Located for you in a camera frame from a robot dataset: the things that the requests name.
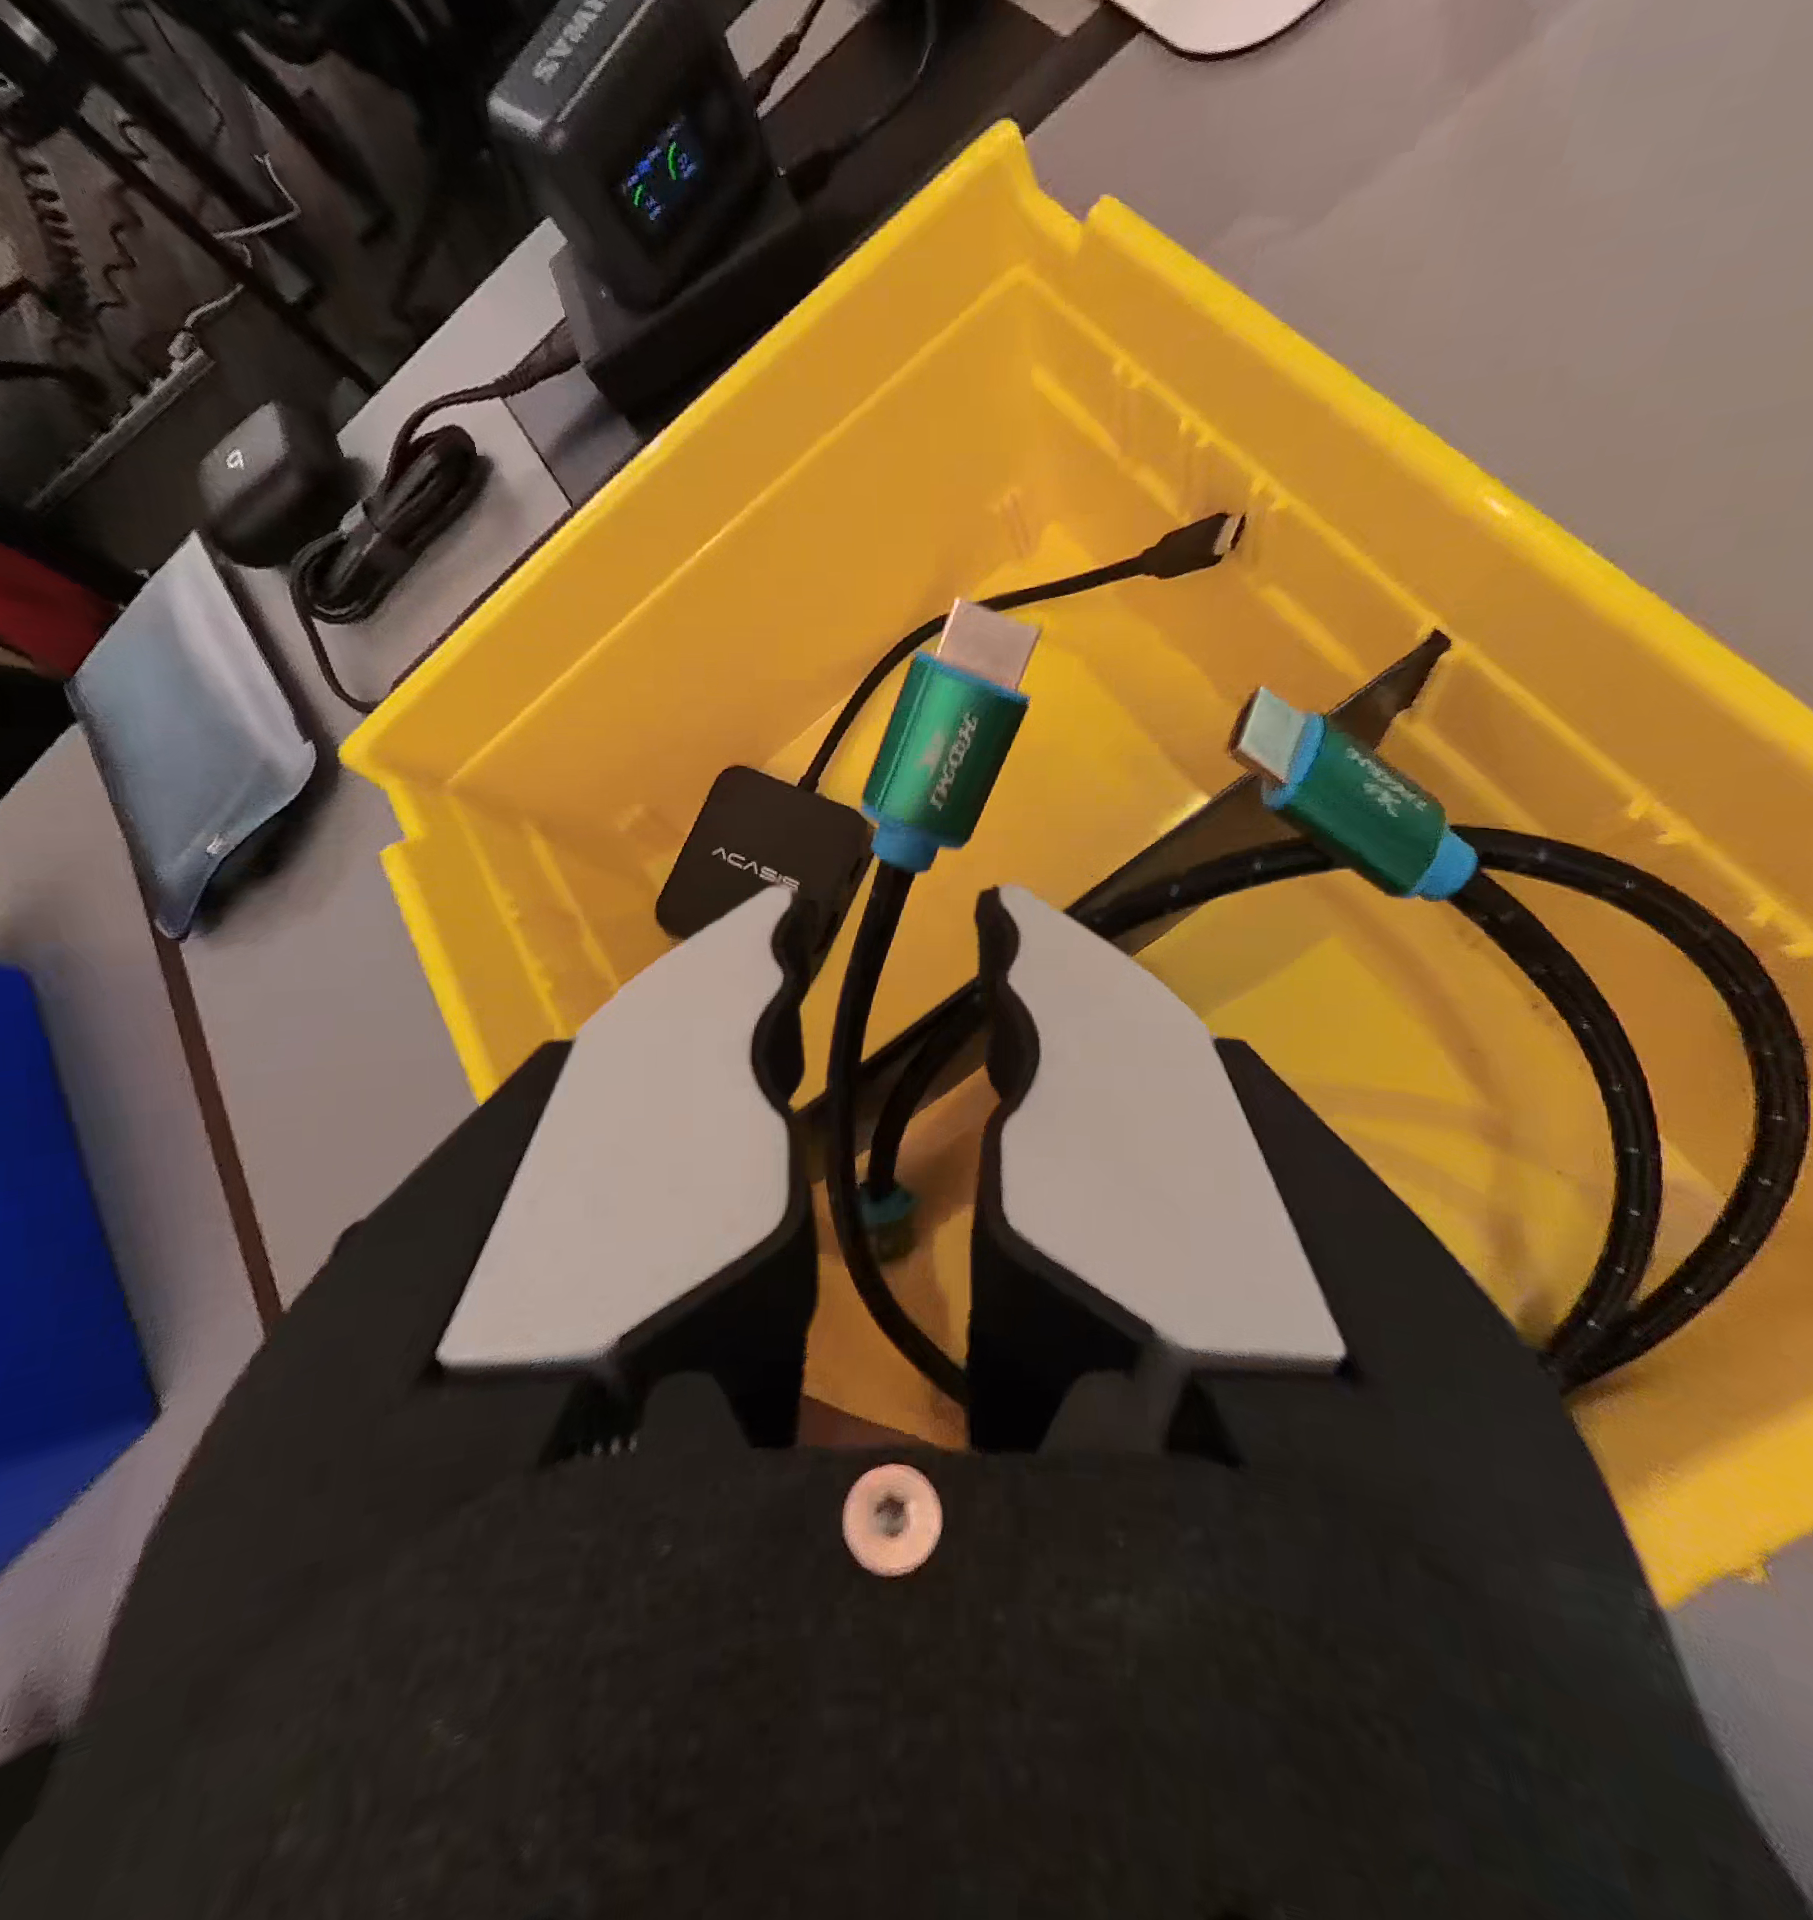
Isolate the green plug hdmi cable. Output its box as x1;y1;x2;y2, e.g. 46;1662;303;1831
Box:
823;597;1813;1418

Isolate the blue-grey pouch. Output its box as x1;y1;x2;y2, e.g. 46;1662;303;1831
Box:
66;533;320;937

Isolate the wooden board on white stand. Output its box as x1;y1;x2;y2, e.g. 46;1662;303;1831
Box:
1106;0;1328;59

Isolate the black power adapter with cable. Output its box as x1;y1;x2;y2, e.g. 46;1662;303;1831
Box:
199;374;546;714

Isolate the small blue plastic bin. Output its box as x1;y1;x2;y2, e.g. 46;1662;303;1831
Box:
0;921;159;1629

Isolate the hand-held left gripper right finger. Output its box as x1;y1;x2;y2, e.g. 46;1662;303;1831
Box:
975;882;1346;1370

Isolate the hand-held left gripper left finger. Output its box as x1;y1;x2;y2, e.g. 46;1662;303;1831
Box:
439;886;818;1374

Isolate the yellow plastic bin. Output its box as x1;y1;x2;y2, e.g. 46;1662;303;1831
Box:
338;119;1813;1611

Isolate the black square hub with cable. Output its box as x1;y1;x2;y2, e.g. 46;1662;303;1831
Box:
653;510;1252;937

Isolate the grey power strip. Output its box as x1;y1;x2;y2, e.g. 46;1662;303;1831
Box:
21;336;226;512

